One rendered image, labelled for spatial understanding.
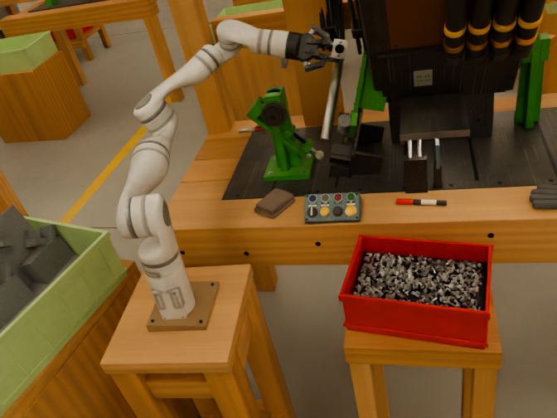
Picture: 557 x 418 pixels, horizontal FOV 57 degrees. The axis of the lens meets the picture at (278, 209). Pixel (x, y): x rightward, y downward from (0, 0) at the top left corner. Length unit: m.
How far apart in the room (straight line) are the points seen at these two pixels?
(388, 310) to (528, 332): 1.21
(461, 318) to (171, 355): 0.65
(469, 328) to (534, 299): 1.28
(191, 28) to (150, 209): 0.91
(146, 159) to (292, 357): 1.26
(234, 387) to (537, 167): 0.99
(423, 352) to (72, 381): 0.93
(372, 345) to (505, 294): 1.29
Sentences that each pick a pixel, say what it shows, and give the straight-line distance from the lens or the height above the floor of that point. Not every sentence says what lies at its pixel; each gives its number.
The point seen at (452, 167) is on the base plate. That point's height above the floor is 0.90.
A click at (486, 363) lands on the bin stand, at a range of 1.26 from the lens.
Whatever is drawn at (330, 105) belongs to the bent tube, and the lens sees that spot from 1.59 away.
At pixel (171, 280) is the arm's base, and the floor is 0.99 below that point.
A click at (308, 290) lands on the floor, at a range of 2.50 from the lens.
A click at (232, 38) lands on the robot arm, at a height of 1.33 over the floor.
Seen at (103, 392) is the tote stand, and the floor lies 0.56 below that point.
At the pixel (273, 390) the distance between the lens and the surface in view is 1.73.
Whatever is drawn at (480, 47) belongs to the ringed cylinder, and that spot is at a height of 1.32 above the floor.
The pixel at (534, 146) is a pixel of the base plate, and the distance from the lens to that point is 1.68.
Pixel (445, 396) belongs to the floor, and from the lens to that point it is 2.12.
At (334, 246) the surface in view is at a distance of 1.45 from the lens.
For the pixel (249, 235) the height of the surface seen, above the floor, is 0.87.
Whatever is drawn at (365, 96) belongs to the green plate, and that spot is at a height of 1.15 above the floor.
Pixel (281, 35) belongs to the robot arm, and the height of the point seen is 1.31.
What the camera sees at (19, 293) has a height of 0.88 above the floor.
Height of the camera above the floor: 1.77
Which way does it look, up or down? 36 degrees down
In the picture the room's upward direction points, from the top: 14 degrees counter-clockwise
